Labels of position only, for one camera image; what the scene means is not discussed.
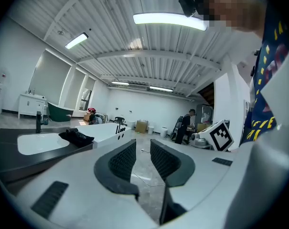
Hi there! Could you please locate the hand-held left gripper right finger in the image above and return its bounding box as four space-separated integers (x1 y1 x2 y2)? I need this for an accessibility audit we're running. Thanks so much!
150 138 242 226

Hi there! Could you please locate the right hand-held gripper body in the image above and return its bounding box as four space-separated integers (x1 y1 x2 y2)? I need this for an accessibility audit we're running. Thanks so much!
191 119 235 152

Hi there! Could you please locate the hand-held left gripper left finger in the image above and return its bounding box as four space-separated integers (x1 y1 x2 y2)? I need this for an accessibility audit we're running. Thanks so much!
0 138 159 229

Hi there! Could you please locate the black cloth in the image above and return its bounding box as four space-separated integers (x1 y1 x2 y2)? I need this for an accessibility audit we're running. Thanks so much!
58 127 95 149

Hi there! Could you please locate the wooden staircase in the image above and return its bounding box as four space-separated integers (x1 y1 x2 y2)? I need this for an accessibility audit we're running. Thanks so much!
198 82 215 107

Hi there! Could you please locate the person's navy printed shirt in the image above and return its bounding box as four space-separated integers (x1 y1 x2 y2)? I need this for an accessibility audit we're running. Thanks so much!
239 0 289 147

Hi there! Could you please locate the white sink basin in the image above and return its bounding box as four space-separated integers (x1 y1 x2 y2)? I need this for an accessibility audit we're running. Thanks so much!
17 132 70 156

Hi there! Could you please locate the white bathtub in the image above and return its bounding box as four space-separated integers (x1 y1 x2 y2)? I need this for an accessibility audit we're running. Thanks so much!
75 122 132 149

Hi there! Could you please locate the black stone sink counter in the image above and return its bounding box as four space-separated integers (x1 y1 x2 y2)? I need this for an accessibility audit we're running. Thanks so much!
0 127 94 183

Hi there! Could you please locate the black bathtub faucet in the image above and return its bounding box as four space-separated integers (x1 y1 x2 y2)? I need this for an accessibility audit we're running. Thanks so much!
115 125 127 140

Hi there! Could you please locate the black sink faucet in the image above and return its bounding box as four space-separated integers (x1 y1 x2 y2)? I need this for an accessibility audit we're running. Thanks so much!
35 111 43 134

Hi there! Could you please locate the green bathtub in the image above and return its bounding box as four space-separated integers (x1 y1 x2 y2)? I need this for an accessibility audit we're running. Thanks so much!
47 102 75 123

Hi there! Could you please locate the black framed window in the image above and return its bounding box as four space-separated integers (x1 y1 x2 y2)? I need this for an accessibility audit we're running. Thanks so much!
79 87 92 111

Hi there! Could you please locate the white vanity cabinet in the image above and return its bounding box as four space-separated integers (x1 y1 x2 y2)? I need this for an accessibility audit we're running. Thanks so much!
17 93 47 119

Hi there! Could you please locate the white floor cable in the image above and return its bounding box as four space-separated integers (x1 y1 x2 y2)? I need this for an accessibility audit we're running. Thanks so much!
131 161 166 187

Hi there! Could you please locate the black head camera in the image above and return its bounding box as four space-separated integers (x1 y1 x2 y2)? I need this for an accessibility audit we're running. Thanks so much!
178 0 198 18

